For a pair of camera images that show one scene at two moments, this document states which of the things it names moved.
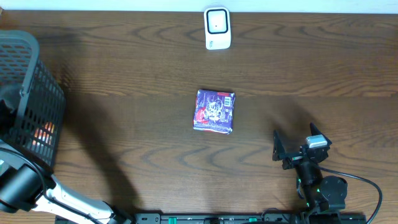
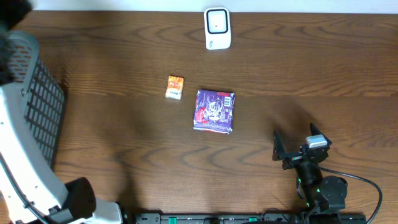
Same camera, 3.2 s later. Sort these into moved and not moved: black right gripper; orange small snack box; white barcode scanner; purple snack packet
Moved: orange small snack box
Not moved: white barcode scanner; black right gripper; purple snack packet
